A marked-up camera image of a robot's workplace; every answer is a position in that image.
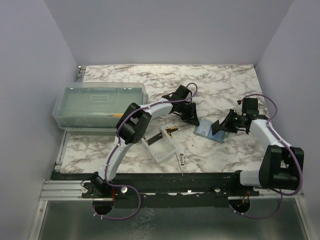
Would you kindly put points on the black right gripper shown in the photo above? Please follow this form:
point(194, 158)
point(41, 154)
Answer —
point(226, 123)

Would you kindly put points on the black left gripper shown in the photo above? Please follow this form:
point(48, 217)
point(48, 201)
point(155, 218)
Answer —
point(190, 115)

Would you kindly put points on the orange pencil in box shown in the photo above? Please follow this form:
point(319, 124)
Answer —
point(117, 115)

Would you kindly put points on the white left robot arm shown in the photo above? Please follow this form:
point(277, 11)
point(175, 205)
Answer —
point(133, 124)

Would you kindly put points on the aluminium extrusion rail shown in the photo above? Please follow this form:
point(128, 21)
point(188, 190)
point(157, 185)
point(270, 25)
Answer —
point(65, 190)

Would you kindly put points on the green leather card holder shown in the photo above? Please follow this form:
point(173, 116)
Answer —
point(204, 130)

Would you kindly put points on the small metal cylinder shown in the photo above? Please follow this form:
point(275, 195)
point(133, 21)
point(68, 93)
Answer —
point(182, 160)

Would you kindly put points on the yellow black utility knife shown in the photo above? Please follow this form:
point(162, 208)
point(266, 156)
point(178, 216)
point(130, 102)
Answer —
point(169, 131)

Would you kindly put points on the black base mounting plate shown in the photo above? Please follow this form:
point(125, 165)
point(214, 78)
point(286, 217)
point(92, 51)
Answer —
point(161, 190)

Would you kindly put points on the thin metal rod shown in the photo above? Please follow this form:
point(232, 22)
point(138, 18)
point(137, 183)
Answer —
point(179, 163)

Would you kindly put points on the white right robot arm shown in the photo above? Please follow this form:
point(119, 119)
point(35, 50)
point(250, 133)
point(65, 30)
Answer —
point(282, 164)

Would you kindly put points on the clear plastic storage box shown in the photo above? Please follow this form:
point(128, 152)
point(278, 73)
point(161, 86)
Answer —
point(88, 106)

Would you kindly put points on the clear small plastic tray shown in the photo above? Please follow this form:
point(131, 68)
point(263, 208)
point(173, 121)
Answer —
point(163, 149)

